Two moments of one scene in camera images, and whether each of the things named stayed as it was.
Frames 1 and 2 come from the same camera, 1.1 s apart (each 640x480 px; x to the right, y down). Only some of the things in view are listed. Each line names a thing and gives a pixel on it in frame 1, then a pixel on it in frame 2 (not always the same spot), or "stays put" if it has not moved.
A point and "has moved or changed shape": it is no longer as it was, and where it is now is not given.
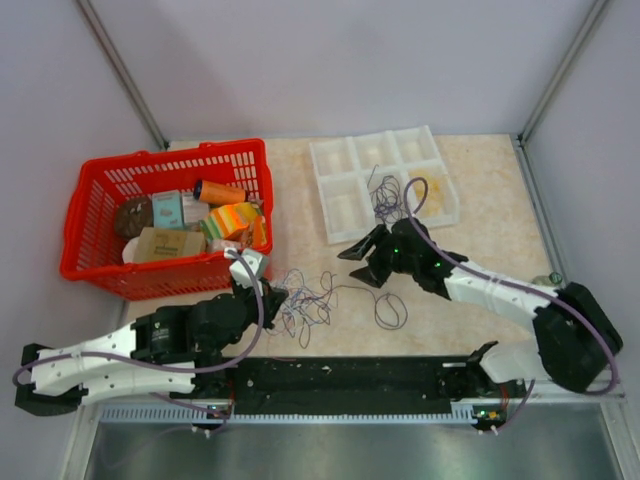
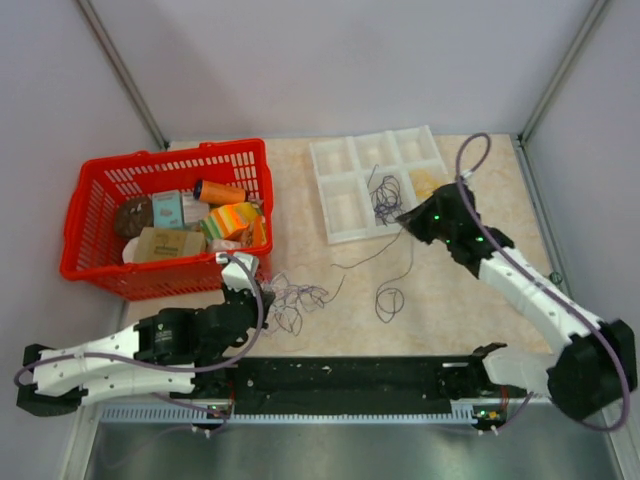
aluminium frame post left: (125, 73) stays put
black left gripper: (274, 298) stays put
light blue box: (168, 210) stays put
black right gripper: (363, 248) to (412, 220)
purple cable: (386, 199) stays put
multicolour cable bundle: (306, 305) has moved or changed shape
